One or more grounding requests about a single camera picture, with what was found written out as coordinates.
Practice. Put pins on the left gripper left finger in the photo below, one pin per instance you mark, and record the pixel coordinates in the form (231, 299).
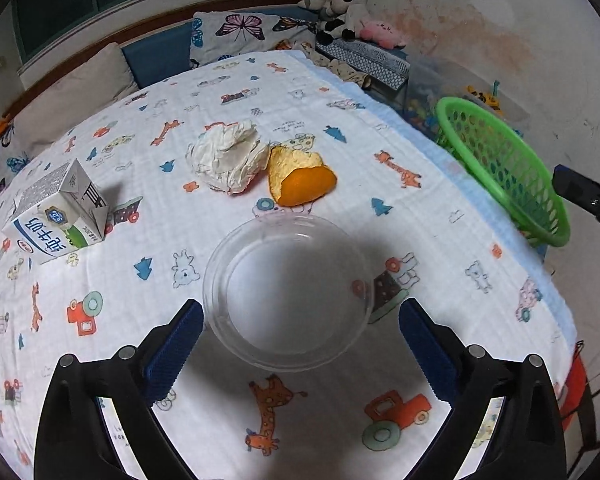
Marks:
(73, 440)

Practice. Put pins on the white milk carton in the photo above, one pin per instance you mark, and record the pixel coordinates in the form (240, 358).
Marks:
(60, 213)

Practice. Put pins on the clear plastic lid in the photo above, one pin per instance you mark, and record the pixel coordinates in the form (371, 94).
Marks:
(287, 292)

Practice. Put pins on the orange peel piece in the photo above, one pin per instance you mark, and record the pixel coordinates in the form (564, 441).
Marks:
(297, 177)

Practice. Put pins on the red stool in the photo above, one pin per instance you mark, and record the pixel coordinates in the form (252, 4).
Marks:
(573, 391)

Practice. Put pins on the green plastic mesh basket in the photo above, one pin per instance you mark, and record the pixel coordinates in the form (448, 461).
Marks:
(506, 167)

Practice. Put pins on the clear plastic storage bin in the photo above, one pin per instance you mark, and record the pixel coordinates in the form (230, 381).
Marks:
(431, 79)

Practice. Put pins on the blue white patterned cloth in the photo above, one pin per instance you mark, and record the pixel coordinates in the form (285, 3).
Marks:
(385, 66)

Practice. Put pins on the pink plush toy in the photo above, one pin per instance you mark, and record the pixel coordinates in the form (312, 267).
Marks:
(382, 34)

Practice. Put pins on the left butterfly print pillow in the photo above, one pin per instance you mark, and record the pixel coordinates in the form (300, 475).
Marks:
(14, 154)

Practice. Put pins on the butterfly print pillow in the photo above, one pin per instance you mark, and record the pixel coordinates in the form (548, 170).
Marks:
(14, 154)
(215, 36)

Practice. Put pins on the beige patterned clothing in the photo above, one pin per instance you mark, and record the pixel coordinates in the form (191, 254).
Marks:
(341, 69)

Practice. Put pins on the cartoon print bed sheet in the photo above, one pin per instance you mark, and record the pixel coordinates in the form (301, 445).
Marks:
(425, 229)

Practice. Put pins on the black white cow plush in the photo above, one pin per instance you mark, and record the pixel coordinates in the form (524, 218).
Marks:
(337, 19)

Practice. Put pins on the crumpled white paper tissue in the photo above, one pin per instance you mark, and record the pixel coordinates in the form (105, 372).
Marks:
(227, 157)

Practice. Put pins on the grey pillow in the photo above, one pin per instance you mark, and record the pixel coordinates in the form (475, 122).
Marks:
(94, 85)

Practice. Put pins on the blue headboard cushion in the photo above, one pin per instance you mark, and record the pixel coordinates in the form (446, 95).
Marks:
(160, 55)

